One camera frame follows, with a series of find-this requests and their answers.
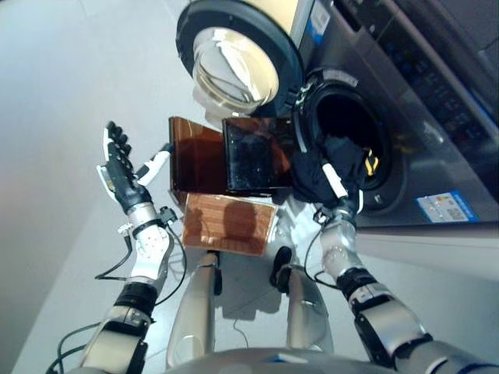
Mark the round glass washing machine door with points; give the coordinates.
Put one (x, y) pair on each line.
(280, 39)

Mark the grey front-load washing machine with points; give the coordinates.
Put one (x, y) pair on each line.
(429, 136)

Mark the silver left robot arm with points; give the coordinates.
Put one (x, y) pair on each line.
(140, 280)

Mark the glossy dark brown stool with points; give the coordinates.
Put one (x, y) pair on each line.
(202, 156)

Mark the white machine base plinth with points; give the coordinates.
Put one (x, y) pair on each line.
(429, 249)

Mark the black garment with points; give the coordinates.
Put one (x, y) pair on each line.
(312, 179)

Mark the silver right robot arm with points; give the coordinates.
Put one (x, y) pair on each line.
(358, 272)

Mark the blue and white energy label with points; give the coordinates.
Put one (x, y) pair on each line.
(317, 21)

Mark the square blue white sticker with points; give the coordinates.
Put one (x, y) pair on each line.
(444, 208)

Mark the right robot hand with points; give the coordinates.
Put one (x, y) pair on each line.
(339, 187)

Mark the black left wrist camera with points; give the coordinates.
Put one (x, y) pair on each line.
(167, 215)

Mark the orange woven wicker basket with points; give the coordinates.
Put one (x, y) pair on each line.
(230, 222)

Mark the grey robot torso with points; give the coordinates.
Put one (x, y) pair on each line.
(273, 362)

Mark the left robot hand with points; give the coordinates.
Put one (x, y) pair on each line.
(121, 175)

